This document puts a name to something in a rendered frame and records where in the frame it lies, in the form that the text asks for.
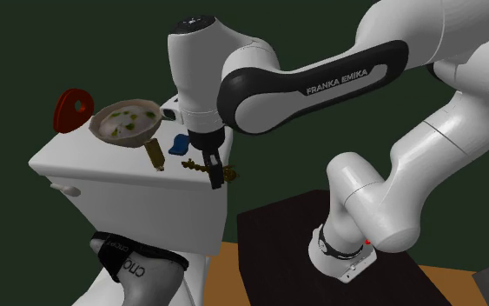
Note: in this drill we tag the golden ornate twig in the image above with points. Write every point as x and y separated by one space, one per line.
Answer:
194 165

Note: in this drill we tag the red disc with hole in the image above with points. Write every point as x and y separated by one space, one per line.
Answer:
67 114

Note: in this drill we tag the brown bowl with green bits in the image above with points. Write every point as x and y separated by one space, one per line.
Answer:
125 123

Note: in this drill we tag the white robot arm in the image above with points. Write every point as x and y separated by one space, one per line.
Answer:
400 178

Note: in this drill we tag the white toilet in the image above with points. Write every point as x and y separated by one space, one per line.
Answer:
142 203

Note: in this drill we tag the brown bottle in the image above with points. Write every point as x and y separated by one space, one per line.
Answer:
155 153

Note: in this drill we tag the blue curved object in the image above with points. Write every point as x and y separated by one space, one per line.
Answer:
179 145

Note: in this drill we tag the dark robot stand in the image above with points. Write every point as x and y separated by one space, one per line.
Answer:
278 254

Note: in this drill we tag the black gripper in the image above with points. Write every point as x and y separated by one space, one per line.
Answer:
205 139

